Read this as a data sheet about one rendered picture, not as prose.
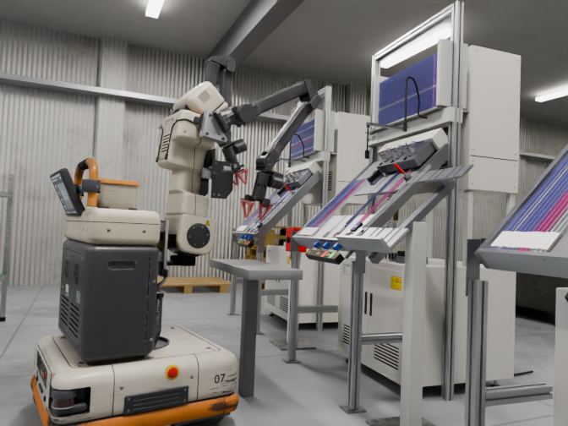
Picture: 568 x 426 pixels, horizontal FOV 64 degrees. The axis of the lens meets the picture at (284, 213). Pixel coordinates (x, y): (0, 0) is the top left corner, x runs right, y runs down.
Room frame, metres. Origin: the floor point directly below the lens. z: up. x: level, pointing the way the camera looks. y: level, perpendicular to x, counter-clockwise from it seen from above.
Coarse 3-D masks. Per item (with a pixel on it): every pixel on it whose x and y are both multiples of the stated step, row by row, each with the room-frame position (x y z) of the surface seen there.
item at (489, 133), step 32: (480, 64) 2.26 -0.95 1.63; (512, 64) 2.33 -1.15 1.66; (480, 96) 2.26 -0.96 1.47; (512, 96) 2.33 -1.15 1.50; (448, 128) 2.39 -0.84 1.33; (480, 128) 2.26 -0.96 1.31; (512, 128) 2.33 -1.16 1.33; (480, 160) 2.26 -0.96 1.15; (512, 160) 2.33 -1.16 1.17; (416, 192) 2.63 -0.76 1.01; (480, 192) 2.36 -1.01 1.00; (512, 192) 2.34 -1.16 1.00
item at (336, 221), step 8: (336, 216) 2.46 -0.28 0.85; (344, 216) 2.38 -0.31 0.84; (360, 216) 2.22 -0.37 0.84; (368, 216) 2.15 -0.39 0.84; (328, 224) 2.46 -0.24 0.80; (336, 224) 2.36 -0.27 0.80; (352, 224) 2.20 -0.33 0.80; (320, 232) 2.43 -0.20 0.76; (328, 232) 2.32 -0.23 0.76; (344, 232) 2.19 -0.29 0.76
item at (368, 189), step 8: (368, 168) 2.81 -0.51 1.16; (376, 168) 2.69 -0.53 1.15; (408, 168) 2.31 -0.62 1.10; (416, 168) 2.23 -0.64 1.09; (360, 176) 2.79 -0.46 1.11; (368, 176) 2.68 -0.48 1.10; (384, 176) 2.48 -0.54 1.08; (392, 176) 2.38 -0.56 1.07; (400, 176) 2.30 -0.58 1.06; (368, 184) 2.55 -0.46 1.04; (376, 184) 2.44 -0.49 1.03; (384, 184) 2.36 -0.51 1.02; (392, 184) 2.28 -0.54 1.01; (400, 184) 2.20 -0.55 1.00; (360, 192) 2.53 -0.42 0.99; (368, 192) 2.44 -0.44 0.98; (384, 192) 2.29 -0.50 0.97; (392, 192) 2.32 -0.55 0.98
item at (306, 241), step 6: (300, 240) 2.58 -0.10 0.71; (306, 240) 2.49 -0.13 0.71; (312, 240) 2.41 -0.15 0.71; (318, 240) 2.33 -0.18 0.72; (324, 240) 2.26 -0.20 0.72; (330, 240) 2.18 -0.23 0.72; (336, 240) 2.12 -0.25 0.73; (306, 246) 2.57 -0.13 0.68; (312, 246) 2.48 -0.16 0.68; (354, 252) 2.05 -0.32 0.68
